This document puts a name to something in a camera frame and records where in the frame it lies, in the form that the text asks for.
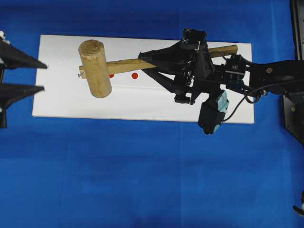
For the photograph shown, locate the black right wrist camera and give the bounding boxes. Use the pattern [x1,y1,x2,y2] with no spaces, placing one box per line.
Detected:
[198,90,229,134]

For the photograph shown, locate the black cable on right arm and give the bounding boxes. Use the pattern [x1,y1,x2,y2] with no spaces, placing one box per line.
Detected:
[222,88,268,123]

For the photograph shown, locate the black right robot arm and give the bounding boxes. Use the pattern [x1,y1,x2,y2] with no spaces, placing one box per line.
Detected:
[138,28,304,105]

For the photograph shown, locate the wooden mallet hammer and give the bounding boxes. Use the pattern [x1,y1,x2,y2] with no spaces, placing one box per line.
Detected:
[78,40,238,98]

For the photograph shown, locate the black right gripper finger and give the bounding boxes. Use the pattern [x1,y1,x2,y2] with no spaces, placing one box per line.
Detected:
[146,68,190,95]
[138,41,197,70]

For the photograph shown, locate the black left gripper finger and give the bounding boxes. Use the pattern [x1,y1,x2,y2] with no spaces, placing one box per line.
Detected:
[0,83,44,111]
[0,40,47,69]

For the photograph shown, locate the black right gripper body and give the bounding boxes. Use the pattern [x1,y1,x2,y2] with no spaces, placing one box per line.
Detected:
[174,28,215,105]

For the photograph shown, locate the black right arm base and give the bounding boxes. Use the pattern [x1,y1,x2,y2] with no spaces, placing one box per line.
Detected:
[283,0,304,144]

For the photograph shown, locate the red dot mark middle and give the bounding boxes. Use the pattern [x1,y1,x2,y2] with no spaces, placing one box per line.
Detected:
[131,72,138,79]

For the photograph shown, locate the black clamp at corner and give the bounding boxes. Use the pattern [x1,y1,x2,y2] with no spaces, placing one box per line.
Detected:
[292,190,304,216]

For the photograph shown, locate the blue table cloth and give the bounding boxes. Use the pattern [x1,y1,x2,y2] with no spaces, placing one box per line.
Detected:
[0,0,304,228]

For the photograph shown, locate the white rectangular board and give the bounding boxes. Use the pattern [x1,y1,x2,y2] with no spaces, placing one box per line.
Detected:
[31,34,255,125]

